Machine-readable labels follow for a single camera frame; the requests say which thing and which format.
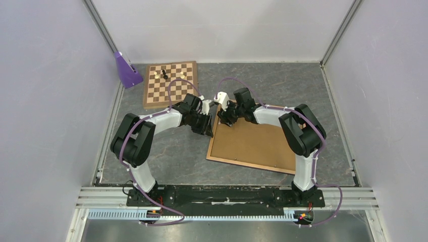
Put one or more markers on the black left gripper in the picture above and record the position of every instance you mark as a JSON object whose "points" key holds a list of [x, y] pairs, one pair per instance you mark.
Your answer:
{"points": [[208, 130]]}

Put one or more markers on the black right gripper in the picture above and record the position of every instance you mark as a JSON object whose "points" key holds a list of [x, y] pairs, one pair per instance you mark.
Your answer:
{"points": [[225, 117]]}

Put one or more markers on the wooden picture frame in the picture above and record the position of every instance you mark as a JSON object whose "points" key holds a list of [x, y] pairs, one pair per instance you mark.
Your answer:
{"points": [[250, 163]]}

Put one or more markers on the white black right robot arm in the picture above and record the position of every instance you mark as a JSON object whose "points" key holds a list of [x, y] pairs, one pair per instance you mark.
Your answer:
{"points": [[303, 132]]}

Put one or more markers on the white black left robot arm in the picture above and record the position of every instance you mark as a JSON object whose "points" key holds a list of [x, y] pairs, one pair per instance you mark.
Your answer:
{"points": [[133, 140]]}

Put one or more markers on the black chess piece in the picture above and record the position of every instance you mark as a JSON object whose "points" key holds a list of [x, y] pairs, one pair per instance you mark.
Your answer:
{"points": [[165, 76]]}

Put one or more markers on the wooden chessboard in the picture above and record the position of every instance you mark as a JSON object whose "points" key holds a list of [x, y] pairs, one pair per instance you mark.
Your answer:
{"points": [[159, 92]]}

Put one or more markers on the purple wedge stand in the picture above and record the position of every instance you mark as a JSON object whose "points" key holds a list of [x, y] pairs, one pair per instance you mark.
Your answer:
{"points": [[128, 74]]}

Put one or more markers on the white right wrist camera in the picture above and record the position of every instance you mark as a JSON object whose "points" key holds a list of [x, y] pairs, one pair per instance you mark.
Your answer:
{"points": [[222, 99]]}

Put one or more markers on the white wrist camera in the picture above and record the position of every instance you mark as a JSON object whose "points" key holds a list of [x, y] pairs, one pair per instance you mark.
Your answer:
{"points": [[206, 104], [222, 99]]}

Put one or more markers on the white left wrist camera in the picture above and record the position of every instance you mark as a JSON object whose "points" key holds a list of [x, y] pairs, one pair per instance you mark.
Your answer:
{"points": [[206, 104]]}

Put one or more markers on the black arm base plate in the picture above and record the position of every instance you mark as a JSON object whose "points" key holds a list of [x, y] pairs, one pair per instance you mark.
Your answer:
{"points": [[177, 195]]}

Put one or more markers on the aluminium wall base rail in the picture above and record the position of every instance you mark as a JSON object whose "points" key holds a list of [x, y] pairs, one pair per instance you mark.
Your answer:
{"points": [[100, 159]]}

